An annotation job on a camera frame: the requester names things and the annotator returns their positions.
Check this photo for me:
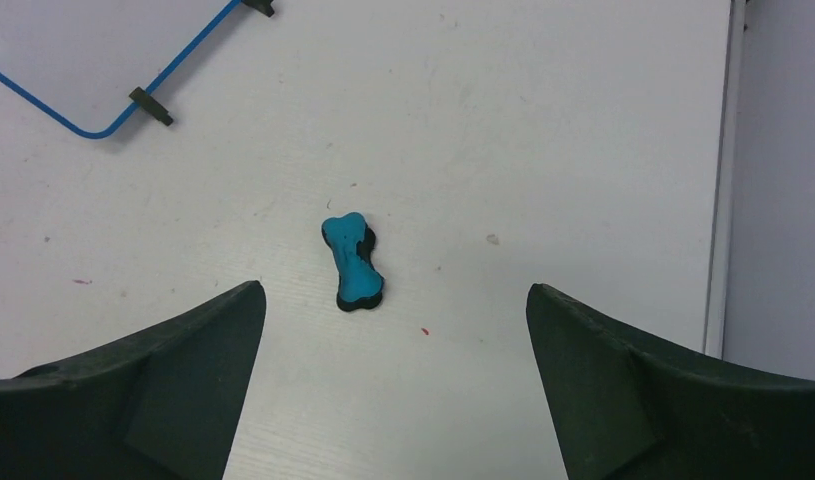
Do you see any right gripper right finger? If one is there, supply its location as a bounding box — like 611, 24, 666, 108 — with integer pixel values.
526, 284, 815, 479

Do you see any blue whiteboard eraser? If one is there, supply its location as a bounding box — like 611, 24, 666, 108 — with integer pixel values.
321, 212, 385, 312

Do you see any aluminium frame rail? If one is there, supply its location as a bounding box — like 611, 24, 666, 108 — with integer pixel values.
703, 0, 747, 359

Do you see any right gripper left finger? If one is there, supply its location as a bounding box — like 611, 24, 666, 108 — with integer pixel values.
0, 281, 266, 479

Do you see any blue framed whiteboard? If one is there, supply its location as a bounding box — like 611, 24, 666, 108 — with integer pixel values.
0, 0, 237, 139

